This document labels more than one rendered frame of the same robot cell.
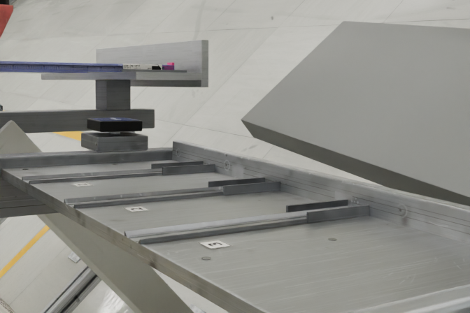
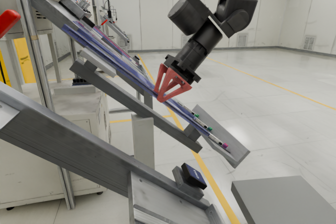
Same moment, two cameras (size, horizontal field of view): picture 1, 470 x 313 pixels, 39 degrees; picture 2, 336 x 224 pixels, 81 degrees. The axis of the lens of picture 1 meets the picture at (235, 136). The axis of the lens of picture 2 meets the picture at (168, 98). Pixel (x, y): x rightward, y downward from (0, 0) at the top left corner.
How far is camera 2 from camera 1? 40 cm
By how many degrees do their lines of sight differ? 11
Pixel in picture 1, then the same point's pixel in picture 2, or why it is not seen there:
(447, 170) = not seen: outside the picture
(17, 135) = (150, 125)
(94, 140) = (180, 181)
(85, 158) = (170, 188)
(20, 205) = (125, 190)
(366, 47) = (312, 205)
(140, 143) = (198, 196)
